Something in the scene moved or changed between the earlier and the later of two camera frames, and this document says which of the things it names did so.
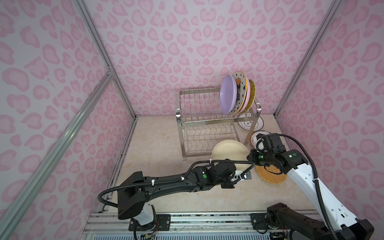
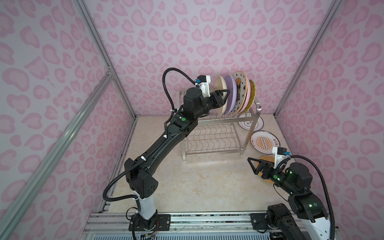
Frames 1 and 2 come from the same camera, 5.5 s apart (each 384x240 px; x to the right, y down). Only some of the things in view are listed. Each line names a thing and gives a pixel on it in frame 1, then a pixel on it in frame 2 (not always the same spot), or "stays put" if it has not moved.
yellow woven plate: x=253 y=93 stays put
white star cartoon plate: x=242 y=91 stays put
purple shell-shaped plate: x=228 y=94 stays put
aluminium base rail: x=233 y=226 stays put
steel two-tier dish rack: x=202 y=122 stays put
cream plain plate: x=232 y=151 to x=220 y=84
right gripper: x=252 y=155 to x=269 y=167
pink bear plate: x=248 y=97 stays put
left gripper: x=229 y=185 to x=216 y=99
